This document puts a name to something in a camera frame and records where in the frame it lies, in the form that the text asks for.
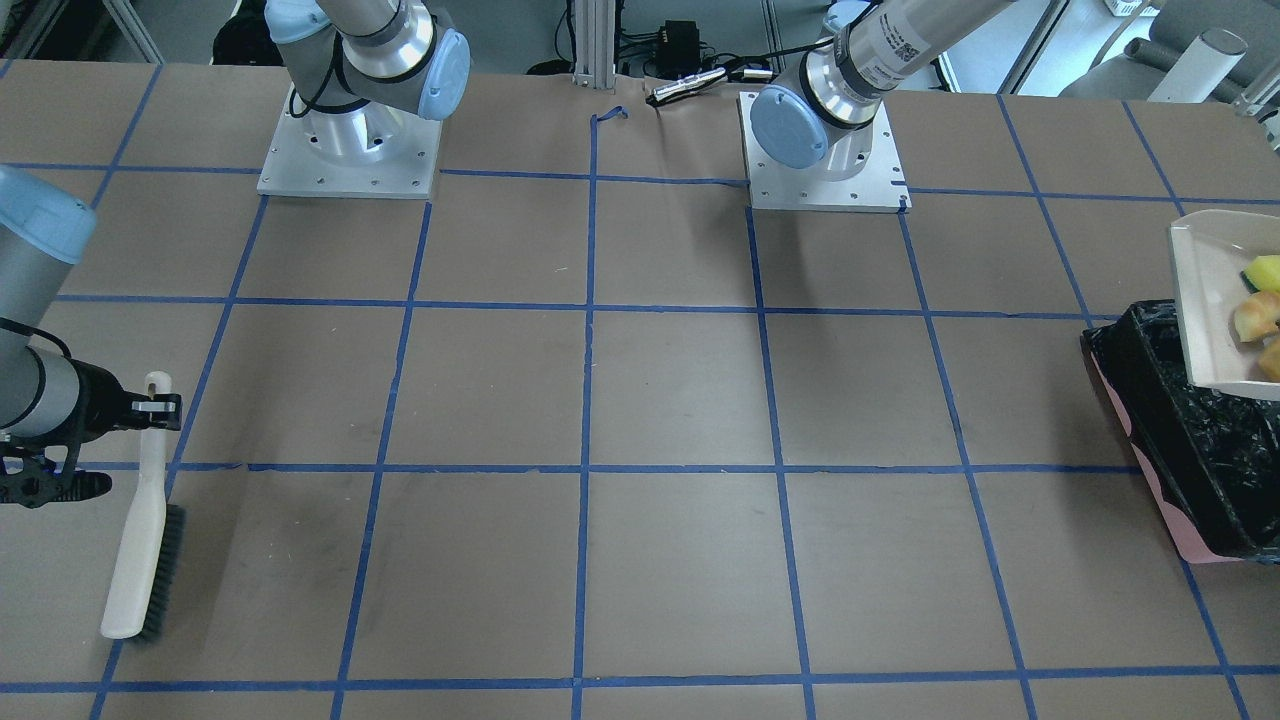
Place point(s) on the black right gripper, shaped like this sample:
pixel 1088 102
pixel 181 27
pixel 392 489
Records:
pixel 97 398

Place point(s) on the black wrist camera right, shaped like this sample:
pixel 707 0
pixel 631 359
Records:
pixel 31 479

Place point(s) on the grey chair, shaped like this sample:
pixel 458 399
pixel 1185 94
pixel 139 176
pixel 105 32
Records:
pixel 1144 62

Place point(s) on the white hand brush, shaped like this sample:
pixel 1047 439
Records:
pixel 148 551

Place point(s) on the yellow sponge piece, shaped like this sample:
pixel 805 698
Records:
pixel 1262 274

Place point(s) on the aluminium frame post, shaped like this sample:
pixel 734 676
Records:
pixel 595 41

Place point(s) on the black power adapter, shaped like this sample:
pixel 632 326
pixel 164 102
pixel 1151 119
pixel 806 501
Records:
pixel 678 48

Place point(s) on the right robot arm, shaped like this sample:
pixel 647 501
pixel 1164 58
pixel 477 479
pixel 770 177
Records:
pixel 49 397

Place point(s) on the pale apple core toy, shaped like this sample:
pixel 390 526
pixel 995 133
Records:
pixel 1257 317

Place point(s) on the black lined trash bin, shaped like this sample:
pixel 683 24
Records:
pixel 1209 459

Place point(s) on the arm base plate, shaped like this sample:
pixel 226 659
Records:
pixel 861 171
pixel 373 152

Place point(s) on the orange yellow toy fruit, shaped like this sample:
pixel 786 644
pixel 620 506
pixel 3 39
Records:
pixel 1268 362

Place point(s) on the beige plastic dustpan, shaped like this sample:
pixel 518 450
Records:
pixel 1209 250

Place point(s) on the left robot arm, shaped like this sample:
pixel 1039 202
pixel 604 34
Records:
pixel 837 88

